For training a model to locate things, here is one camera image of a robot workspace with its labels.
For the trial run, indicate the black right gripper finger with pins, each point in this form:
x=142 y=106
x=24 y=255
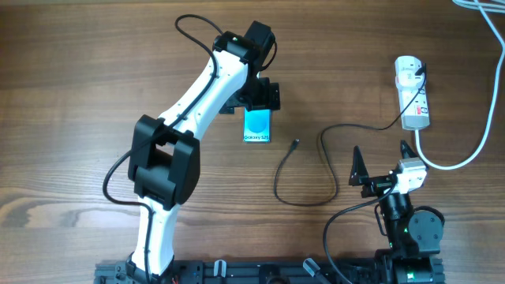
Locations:
x=358 y=174
x=406 y=151

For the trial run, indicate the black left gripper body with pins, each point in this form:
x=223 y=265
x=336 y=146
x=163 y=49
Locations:
x=256 y=94

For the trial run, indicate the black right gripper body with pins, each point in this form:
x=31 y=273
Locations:
x=376 y=186

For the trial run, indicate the blue Galaxy S25 smartphone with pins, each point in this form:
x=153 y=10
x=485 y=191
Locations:
x=257 y=126

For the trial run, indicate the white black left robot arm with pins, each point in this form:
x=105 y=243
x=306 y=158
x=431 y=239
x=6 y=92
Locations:
x=165 y=162

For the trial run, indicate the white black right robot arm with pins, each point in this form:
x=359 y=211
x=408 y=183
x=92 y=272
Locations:
x=414 y=233

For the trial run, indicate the white USB charger plug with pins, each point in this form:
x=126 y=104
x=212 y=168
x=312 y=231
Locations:
x=408 y=79

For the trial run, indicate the white power strip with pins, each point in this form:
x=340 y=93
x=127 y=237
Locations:
x=413 y=103

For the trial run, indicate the black aluminium mounting rail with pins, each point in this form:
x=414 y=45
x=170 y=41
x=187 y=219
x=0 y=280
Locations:
x=309 y=271

